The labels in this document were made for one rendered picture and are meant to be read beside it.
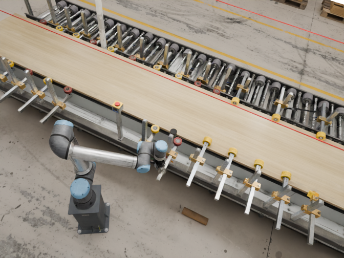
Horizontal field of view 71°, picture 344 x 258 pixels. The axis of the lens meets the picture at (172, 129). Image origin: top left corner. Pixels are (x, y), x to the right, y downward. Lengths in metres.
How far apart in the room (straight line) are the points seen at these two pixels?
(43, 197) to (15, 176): 0.44
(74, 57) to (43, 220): 1.82
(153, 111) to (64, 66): 1.14
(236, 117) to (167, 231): 1.44
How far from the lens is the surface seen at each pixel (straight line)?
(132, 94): 2.59
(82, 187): 2.11
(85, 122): 2.66
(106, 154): 1.66
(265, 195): 2.60
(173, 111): 2.47
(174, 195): 2.99
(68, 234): 2.94
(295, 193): 2.56
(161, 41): 3.42
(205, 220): 2.89
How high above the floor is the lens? 2.78
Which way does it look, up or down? 54 degrees down
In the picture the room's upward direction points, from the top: 11 degrees clockwise
